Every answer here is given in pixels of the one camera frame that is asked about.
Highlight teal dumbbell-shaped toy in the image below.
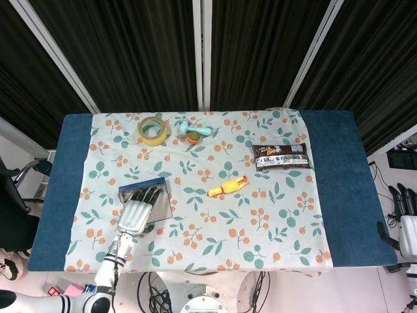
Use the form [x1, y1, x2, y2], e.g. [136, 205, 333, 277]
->
[177, 119, 212, 142]

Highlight brown snack packet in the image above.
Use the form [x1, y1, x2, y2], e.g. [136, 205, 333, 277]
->
[252, 143, 312, 172]

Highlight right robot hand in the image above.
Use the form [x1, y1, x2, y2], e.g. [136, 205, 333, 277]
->
[377, 183, 417, 261]

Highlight pink sticky note pad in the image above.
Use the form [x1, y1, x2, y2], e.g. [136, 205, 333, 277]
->
[63, 284, 87, 298]

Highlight black curtain panel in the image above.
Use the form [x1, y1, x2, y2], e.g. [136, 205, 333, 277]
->
[293, 0, 417, 156]
[210, 0, 333, 112]
[28, 0, 199, 113]
[0, 0, 93, 150]

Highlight white metal frame post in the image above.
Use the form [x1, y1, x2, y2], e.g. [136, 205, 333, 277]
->
[192, 0, 213, 112]
[8, 0, 100, 114]
[282, 0, 347, 109]

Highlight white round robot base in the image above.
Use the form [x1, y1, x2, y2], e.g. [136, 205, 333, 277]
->
[179, 282, 228, 313]

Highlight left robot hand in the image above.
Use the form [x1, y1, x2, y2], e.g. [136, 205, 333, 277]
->
[116, 185, 164, 237]

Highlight blue-edged grey glasses case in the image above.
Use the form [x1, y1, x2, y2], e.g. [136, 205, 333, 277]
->
[117, 177, 174, 224]

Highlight black cable bundle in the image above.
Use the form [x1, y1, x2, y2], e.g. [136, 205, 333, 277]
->
[136, 271, 173, 313]
[244, 271, 272, 313]

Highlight yellow packing tape roll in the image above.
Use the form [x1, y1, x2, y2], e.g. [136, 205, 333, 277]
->
[136, 116, 172, 147]

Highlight yellow rubber chicken toy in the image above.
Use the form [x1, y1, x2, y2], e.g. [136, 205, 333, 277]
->
[207, 174, 250, 198]

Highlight black office chair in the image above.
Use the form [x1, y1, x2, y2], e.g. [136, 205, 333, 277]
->
[0, 155, 53, 254]

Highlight white and black sneaker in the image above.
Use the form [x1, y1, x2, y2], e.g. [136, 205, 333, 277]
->
[0, 248, 29, 282]

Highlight floral patterned tablecloth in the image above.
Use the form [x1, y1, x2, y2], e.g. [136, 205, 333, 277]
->
[64, 107, 334, 278]

